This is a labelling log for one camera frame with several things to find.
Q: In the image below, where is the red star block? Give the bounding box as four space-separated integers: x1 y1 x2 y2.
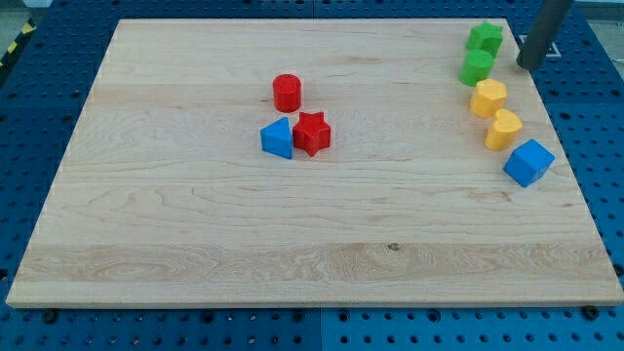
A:
292 111 332 157

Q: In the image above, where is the green star block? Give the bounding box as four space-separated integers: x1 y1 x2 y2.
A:
466 20 503 58

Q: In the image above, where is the blue triangle block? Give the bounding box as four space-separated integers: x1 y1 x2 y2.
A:
259 117 293 159

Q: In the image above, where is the light wooden board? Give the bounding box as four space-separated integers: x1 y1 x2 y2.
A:
7 19 623 308

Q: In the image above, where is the red cylinder block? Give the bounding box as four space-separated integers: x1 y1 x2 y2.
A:
272 74 301 113

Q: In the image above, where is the yellow heart block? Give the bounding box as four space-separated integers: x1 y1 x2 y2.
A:
484 109 523 151

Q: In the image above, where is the yellow hexagon block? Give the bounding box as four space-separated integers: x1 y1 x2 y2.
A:
469 79 507 118

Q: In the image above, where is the green cylinder block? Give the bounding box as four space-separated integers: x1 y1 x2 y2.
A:
458 49 494 87

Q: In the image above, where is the blue cube block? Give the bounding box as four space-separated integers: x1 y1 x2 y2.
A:
503 139 556 187

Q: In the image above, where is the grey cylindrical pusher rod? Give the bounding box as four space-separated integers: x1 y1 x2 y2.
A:
516 0 573 70

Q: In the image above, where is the black bolt front left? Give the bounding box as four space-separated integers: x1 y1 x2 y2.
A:
41 309 59 325

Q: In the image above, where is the black bolt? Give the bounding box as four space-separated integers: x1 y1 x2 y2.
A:
581 305 600 321
41 309 59 325

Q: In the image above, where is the black bolt front right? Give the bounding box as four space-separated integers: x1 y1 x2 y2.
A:
581 305 600 321

